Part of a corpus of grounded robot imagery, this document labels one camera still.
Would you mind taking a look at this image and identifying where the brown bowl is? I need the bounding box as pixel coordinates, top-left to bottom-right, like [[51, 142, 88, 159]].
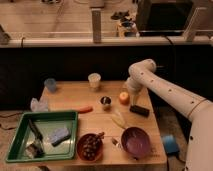
[[77, 133, 103, 162]]

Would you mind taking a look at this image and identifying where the blue plastic cup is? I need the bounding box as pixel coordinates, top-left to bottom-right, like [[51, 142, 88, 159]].
[[44, 78, 56, 93]]

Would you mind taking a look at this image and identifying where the crumpled plastic bag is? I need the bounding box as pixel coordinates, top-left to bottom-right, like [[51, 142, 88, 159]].
[[30, 98, 49, 112]]

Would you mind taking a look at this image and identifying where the dark grapes bunch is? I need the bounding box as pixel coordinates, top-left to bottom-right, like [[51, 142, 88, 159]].
[[83, 133, 104, 160]]

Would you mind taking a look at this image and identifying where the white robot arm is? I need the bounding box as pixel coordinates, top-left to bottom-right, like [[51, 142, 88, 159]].
[[126, 59, 213, 171]]

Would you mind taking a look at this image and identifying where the white paper cup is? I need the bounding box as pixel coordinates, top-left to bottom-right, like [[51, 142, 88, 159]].
[[88, 73, 101, 89]]

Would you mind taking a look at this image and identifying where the blue sponge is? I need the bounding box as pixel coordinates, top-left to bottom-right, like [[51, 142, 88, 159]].
[[48, 127, 71, 146]]

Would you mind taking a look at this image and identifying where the orange apple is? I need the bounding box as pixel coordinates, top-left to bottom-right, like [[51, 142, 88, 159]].
[[119, 92, 130, 105]]

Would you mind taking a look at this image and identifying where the black rectangular block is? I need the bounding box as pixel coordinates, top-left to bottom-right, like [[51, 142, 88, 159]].
[[130, 105, 149, 117]]

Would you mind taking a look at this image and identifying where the metal fork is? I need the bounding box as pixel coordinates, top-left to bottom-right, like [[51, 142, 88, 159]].
[[111, 138, 122, 149]]

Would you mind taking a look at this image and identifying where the orange carrot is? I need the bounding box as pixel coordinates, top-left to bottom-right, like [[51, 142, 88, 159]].
[[76, 106, 93, 114]]

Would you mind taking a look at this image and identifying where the purple bowl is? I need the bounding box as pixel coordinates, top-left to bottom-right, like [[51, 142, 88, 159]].
[[121, 127, 151, 159]]

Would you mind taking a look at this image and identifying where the black handled brush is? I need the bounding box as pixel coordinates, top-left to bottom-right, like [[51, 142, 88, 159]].
[[25, 120, 44, 159]]

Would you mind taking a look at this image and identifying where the black monitor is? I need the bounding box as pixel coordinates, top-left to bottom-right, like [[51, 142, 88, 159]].
[[136, 0, 193, 35]]

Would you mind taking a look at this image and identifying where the green plastic tray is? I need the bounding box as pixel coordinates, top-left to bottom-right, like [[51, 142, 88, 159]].
[[6, 111, 78, 163]]

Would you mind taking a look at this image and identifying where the yellow banana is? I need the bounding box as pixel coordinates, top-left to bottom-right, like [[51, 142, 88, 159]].
[[111, 113, 127, 129]]

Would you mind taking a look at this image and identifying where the wooden table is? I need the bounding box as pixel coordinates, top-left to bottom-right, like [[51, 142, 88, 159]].
[[15, 79, 168, 168]]

